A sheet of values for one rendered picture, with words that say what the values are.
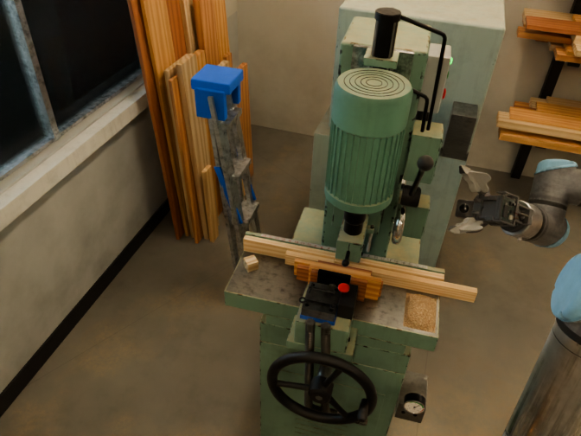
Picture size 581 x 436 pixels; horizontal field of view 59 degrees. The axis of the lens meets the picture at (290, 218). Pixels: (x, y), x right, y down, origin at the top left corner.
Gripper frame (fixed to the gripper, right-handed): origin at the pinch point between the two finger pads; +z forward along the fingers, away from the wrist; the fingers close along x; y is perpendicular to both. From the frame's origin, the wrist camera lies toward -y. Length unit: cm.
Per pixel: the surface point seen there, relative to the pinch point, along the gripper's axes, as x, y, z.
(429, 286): 19.7, -23.7, -22.9
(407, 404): 54, -27, -26
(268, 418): 76, -79, -13
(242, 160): -21, -124, -2
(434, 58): -38.4, -15.1, -1.5
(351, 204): 4.7, -19.0, 13.0
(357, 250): 14.3, -28.7, 0.9
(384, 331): 34.3, -24.9, -10.3
